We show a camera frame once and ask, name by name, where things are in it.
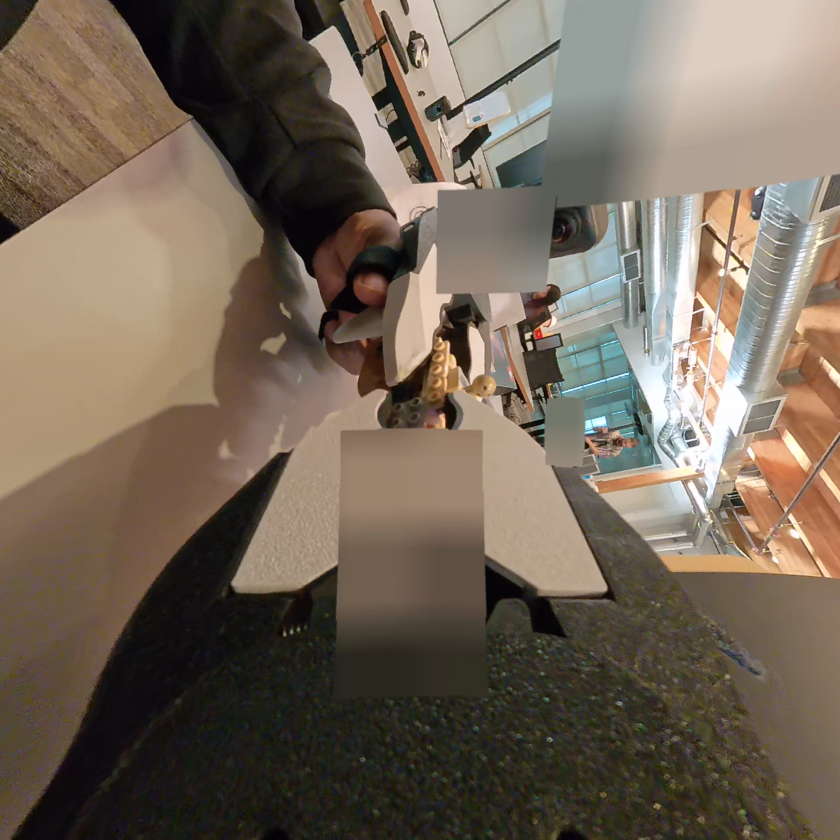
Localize person's left hand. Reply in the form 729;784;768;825
311;210;404;376

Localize person's left forearm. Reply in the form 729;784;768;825
112;0;398;277

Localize black wall screen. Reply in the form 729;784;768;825
495;139;547;189

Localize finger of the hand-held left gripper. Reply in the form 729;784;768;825
382;274;442;389
467;320;503;395

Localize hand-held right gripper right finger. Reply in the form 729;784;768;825
448;392;609;599

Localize long wooden table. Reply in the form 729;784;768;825
363;0;501;189

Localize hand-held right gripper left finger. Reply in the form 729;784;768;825
231;392;389;597

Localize tan brick-built model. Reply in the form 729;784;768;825
357;335;497;432

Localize grey desk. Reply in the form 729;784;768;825
0;29;460;834

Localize silver air ducts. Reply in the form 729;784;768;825
617;177;840;546

